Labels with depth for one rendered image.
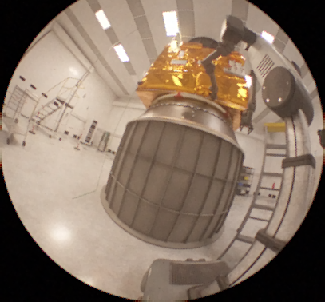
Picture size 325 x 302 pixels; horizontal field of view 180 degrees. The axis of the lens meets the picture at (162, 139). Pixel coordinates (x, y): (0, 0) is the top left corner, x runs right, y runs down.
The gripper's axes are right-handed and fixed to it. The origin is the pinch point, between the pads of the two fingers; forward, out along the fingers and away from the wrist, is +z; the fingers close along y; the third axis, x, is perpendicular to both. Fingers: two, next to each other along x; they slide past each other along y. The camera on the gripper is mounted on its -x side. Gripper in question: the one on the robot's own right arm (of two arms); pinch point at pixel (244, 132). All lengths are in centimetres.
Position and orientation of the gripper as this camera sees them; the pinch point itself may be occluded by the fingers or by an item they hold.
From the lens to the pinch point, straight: 102.7
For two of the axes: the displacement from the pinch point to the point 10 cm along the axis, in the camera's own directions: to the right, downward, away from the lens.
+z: -2.4, 9.2, 3.0
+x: -2.0, 2.5, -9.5
